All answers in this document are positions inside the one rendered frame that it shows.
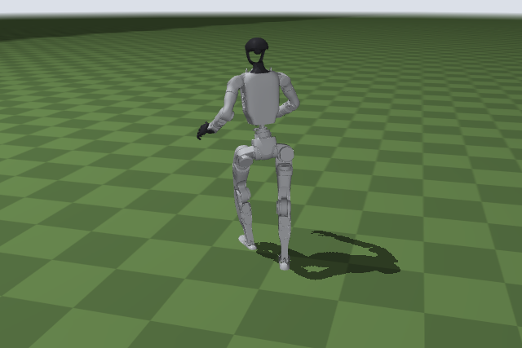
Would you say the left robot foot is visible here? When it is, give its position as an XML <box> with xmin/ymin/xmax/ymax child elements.
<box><xmin>238</xmin><ymin>235</ymin><xmax>257</xmax><ymax>250</ymax></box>

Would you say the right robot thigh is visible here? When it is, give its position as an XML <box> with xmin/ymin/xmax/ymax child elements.
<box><xmin>275</xmin><ymin>143</ymin><xmax>294</xmax><ymax>216</ymax></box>

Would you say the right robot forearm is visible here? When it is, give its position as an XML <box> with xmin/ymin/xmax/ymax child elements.
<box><xmin>276</xmin><ymin>100</ymin><xmax>292</xmax><ymax>118</ymax></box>

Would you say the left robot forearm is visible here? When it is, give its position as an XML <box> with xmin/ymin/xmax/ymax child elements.
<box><xmin>207</xmin><ymin>108</ymin><xmax>227</xmax><ymax>134</ymax></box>

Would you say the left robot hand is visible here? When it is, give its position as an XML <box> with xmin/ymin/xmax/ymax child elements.
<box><xmin>197</xmin><ymin>121</ymin><xmax>214</xmax><ymax>140</ymax></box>

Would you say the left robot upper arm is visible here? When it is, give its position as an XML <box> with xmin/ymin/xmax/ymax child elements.
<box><xmin>220</xmin><ymin>75</ymin><xmax>244</xmax><ymax>121</ymax></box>

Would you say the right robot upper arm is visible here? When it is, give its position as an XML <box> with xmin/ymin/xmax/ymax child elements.
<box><xmin>277</xmin><ymin>73</ymin><xmax>300</xmax><ymax>111</ymax></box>

